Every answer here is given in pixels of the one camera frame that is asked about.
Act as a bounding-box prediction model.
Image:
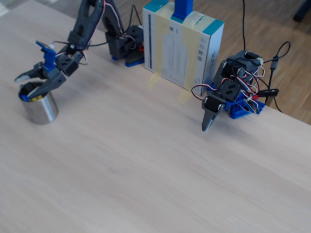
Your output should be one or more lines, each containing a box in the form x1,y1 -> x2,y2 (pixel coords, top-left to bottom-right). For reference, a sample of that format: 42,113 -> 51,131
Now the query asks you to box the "grey gripper without camera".
201,80 -> 241,133

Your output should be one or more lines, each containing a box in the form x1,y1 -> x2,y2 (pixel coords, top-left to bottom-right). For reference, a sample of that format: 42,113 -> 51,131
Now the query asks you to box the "grey gripper with camera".
14,54 -> 81,100

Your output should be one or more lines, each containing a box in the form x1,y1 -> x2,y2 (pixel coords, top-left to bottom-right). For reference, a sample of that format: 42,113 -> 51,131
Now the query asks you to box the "blue ballpoint pen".
20,87 -> 41,102

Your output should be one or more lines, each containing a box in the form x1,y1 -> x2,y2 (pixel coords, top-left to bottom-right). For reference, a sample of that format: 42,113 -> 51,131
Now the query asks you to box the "silver metal cup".
18,82 -> 59,126

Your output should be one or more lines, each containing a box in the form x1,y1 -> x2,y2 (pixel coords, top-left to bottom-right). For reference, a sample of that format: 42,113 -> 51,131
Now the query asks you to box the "small controller circuit board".
244,96 -> 261,114

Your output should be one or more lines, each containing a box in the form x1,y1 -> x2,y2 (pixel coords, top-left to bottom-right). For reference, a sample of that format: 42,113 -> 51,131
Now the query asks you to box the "white and teal cardboard box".
142,0 -> 225,97

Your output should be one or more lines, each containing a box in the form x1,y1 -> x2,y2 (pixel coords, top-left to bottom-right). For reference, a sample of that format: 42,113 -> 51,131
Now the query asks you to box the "beige masking tape strip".
176,12 -> 207,105
145,4 -> 175,92

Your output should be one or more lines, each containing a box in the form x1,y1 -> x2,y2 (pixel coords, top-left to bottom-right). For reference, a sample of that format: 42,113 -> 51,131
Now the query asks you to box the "dark furniture leg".
293,0 -> 311,22

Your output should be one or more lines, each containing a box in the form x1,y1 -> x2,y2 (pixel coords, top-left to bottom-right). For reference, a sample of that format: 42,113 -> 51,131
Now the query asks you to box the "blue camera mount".
41,47 -> 58,73

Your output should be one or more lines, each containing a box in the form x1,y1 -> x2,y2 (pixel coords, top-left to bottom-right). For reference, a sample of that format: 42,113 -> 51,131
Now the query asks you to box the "blue arm base plate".
111,55 -> 146,67
210,82 -> 266,119

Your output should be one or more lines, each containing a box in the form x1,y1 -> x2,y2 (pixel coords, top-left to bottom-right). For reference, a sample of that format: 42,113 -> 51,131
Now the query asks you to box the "looped red white servo wire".
191,83 -> 228,101

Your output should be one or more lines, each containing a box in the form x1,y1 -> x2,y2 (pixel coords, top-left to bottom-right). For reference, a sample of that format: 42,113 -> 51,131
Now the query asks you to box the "black camera circuit board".
35,40 -> 55,53

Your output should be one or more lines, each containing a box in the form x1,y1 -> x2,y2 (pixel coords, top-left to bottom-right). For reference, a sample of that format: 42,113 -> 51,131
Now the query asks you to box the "red white black servo wire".
103,0 -> 137,47
77,50 -> 89,66

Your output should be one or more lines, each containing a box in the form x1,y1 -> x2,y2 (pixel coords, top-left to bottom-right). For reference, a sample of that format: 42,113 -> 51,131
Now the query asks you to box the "black cable plug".
257,88 -> 279,98

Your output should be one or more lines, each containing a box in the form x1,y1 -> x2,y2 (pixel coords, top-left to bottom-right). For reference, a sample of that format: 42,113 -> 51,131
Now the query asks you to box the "grey arm without camera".
213,50 -> 265,98

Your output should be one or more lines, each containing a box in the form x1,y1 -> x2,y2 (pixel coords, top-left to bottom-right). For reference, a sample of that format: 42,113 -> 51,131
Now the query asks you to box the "black camera cable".
52,40 -> 109,53

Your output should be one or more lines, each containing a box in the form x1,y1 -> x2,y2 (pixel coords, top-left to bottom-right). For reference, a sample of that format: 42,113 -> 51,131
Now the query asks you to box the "grey arm with wrist camera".
57,0 -> 145,66

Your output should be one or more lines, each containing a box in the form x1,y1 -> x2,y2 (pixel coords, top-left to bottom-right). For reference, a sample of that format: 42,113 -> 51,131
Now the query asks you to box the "black looped usb cable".
263,41 -> 292,113

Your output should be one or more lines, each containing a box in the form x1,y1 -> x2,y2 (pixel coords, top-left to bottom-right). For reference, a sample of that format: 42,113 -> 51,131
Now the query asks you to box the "thin black hanging cable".
242,0 -> 248,52

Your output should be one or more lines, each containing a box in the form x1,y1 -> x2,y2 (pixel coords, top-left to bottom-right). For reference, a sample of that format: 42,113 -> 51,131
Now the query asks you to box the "blue camera post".
171,0 -> 194,21

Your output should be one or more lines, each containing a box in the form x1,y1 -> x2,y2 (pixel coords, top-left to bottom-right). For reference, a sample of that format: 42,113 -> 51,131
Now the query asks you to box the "black power cable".
128,4 -> 144,28

